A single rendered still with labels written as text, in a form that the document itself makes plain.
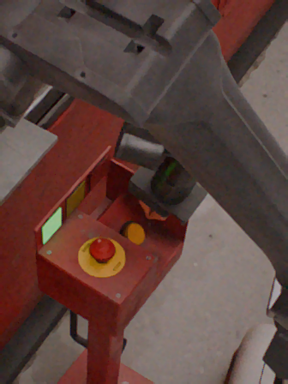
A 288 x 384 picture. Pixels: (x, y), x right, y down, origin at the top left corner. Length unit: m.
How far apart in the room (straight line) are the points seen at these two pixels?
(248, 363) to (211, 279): 0.46
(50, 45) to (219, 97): 0.10
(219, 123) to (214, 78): 0.03
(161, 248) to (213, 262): 0.84
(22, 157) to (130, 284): 0.28
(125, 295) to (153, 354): 0.83
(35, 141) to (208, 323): 1.10
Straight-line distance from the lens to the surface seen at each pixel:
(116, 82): 0.39
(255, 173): 0.49
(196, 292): 2.11
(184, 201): 1.17
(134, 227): 1.32
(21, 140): 1.08
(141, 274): 1.22
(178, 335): 2.05
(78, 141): 1.53
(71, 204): 1.24
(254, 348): 1.75
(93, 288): 1.20
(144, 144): 1.07
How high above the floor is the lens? 1.82
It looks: 53 degrees down
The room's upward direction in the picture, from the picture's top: 7 degrees clockwise
